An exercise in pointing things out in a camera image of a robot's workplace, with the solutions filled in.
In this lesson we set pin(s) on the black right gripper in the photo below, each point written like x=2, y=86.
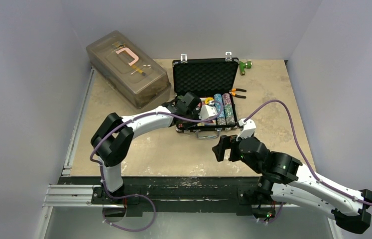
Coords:
x=231, y=148

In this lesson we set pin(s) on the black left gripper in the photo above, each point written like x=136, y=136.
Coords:
x=198, y=112

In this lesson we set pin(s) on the yellow big blind button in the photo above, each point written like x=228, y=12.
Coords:
x=206, y=100

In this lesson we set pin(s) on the black poker set case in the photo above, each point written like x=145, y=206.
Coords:
x=205, y=78

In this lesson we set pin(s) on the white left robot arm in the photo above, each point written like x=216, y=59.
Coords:
x=113, y=138

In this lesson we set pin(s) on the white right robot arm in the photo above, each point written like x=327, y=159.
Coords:
x=286, y=179

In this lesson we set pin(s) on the light blue chip row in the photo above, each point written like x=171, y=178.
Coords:
x=221, y=120

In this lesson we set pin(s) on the purple green chip row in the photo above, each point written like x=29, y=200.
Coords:
x=228, y=109

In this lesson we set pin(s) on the green toy tool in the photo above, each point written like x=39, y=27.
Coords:
x=243, y=66

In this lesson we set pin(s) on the pink c-clamp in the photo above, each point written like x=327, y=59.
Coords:
x=130, y=53

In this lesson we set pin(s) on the translucent brown plastic box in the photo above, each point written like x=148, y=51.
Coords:
x=145, y=85

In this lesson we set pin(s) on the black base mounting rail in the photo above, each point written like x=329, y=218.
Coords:
x=164, y=194

